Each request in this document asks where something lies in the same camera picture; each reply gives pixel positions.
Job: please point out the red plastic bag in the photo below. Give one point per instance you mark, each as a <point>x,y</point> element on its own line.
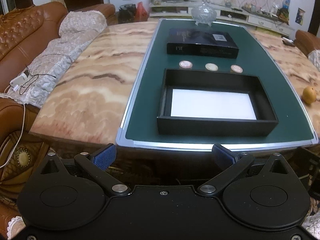
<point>142,11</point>

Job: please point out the orange fruit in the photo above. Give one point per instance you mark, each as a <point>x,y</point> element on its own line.
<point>309,95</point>

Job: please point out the white TV cabinet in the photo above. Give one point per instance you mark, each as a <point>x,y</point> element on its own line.
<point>257,18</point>

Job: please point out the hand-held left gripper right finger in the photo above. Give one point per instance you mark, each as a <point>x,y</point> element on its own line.
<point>222,155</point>

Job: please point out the brown leather armchair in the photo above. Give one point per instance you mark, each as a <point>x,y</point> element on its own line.
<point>306,41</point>

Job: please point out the blue wall poster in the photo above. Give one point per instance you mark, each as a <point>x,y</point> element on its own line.
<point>300,16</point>

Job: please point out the lidded glass candy bowl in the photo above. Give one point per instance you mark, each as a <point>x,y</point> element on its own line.
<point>203,13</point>

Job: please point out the green board with metal frame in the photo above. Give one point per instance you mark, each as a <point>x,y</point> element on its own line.
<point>147,120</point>

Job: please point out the white power adapter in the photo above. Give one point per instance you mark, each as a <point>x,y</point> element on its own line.
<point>19,80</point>

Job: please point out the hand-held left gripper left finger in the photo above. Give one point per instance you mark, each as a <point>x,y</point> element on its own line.
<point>105,156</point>

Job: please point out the black bag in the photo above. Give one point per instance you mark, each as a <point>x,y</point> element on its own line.
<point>127,13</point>

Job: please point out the pale round token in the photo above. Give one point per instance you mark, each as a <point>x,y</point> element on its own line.
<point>211,66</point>

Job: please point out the pink round token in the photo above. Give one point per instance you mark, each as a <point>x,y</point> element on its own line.
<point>185,64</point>
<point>237,68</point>

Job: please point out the blue carton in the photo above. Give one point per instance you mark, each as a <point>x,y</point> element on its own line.
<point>286,3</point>

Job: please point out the black remote control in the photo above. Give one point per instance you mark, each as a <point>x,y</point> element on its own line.
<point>288,41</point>

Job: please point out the open black box tray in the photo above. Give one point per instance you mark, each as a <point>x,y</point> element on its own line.
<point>212,105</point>

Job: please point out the dark blue printed box lid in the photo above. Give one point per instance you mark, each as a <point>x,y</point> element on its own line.
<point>200,42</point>

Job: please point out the brown leather sofa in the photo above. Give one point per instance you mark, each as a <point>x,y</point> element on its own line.
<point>25,35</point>

